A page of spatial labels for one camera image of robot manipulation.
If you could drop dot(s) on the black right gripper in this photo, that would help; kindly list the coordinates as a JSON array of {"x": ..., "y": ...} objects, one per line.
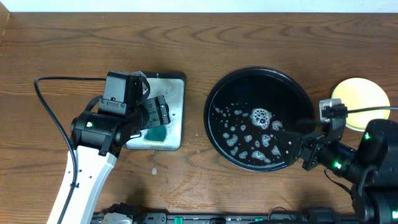
[{"x": 318, "y": 141}]

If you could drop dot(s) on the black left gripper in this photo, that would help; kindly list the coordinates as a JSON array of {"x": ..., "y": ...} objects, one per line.
[{"x": 159, "y": 111}]

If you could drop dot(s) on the green scrubbing sponge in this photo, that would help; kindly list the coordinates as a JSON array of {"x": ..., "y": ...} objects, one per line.
[{"x": 156, "y": 135}]

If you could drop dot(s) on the yellow plate with red stain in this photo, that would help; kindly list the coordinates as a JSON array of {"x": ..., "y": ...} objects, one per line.
[{"x": 359, "y": 93}]

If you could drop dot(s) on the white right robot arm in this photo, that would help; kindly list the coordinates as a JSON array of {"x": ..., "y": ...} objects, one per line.
[{"x": 371, "y": 168}]

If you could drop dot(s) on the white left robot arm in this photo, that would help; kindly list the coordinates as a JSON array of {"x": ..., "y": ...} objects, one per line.
[{"x": 85, "y": 175}]

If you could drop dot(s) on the round black tray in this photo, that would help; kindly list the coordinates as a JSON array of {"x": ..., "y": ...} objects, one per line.
[{"x": 247, "y": 109}]

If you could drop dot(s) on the black rectangular soapy water tray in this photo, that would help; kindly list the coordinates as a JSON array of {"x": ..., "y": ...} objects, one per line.
[{"x": 172, "y": 87}]

